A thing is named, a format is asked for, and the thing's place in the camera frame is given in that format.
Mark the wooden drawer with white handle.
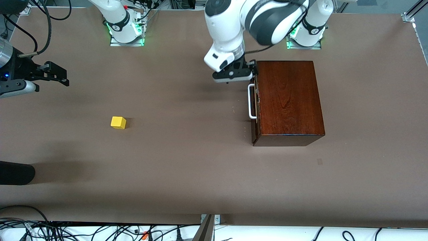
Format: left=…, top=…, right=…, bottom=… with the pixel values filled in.
left=248, top=75, right=261, bottom=144

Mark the yellow wooden block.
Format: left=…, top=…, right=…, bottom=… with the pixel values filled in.
left=111, top=116, right=127, bottom=130

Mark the dark wooden drawer box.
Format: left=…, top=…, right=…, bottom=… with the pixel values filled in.
left=251, top=61, right=326, bottom=147

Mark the black ribbed cylinder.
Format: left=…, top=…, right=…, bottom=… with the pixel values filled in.
left=0, top=161, right=36, bottom=186

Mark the grey metal strut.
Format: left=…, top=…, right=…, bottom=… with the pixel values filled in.
left=193, top=214, right=215, bottom=241

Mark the aluminium arm base plate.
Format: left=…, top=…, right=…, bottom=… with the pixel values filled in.
left=110, top=13, right=145, bottom=47
left=285, top=33, right=322, bottom=50

